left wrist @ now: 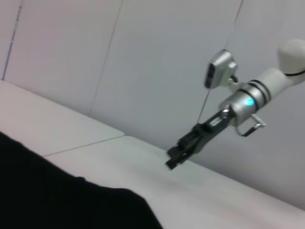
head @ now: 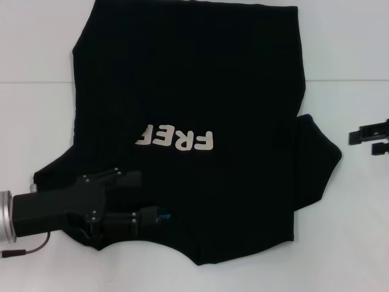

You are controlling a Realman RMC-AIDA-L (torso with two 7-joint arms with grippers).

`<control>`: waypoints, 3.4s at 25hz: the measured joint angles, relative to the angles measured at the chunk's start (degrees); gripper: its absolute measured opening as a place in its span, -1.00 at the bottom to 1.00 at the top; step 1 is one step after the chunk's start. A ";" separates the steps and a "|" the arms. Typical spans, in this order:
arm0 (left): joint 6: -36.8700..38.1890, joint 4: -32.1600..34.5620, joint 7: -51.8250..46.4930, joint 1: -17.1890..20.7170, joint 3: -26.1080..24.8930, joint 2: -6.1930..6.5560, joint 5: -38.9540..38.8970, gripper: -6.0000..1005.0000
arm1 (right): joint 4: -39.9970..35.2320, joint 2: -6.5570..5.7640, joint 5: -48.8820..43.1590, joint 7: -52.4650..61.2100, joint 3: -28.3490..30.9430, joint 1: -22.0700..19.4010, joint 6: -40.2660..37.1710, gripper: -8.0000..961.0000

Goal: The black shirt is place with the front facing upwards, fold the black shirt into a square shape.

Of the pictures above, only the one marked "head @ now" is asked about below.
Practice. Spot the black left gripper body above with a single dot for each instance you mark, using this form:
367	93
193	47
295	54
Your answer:
51	207

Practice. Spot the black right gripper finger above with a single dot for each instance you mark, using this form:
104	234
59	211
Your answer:
380	149
373	132

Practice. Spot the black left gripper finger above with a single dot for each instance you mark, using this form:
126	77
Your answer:
121	223
124	179

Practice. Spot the black shirt with FREE print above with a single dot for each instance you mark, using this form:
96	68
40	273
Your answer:
197	76

